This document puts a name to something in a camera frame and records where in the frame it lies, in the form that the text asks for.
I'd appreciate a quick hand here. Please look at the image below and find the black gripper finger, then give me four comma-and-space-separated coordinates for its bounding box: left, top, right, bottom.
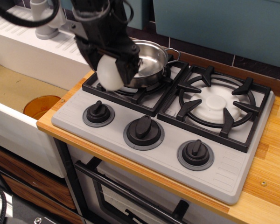
75, 38, 105, 70
115, 53, 140, 84

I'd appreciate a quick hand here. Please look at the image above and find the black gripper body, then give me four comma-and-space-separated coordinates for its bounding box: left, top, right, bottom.
72, 0, 140, 58

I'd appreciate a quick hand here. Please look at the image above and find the white egg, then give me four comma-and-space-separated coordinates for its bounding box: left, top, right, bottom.
96, 55, 124, 91

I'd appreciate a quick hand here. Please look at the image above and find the stainless steel pot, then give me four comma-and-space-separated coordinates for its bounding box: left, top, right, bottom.
124, 40, 181, 89

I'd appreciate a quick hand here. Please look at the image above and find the black left stove knob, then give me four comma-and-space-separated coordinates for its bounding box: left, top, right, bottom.
83, 100, 115, 128

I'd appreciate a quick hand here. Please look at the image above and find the black stove knob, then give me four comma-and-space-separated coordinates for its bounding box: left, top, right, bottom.
123, 115, 165, 151
83, 100, 115, 128
177, 140, 214, 171

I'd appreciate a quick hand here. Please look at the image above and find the black middle stove knob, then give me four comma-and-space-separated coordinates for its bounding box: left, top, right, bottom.
123, 115, 165, 151

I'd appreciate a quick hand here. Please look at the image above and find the grey toy stove top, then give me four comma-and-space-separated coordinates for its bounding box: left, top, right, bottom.
50, 58, 276, 206

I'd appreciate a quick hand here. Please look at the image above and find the black right stove knob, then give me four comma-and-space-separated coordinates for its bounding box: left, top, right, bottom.
177, 140, 214, 171

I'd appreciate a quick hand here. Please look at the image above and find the black left burner grate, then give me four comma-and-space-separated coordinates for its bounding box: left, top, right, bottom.
82, 55, 189, 117

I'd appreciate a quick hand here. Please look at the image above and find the black burner grate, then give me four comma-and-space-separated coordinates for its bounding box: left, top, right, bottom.
158, 65, 275, 153
82, 55, 189, 117

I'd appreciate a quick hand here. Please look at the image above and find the grey toy faucet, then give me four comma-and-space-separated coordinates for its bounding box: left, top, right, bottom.
30, 0, 66, 40

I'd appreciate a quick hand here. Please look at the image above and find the white toy sink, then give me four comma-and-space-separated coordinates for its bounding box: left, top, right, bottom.
0, 17, 91, 178

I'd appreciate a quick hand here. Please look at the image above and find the orange plastic plate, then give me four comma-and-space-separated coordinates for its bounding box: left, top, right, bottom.
23, 95, 61, 120

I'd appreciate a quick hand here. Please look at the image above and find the black right burner grate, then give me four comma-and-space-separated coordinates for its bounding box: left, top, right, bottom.
158, 65, 275, 153

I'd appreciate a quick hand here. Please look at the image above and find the wooden drawer front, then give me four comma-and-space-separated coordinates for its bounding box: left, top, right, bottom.
0, 146, 82, 224

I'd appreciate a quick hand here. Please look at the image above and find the oven door with black handle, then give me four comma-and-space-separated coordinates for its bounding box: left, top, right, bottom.
74, 156, 224, 224

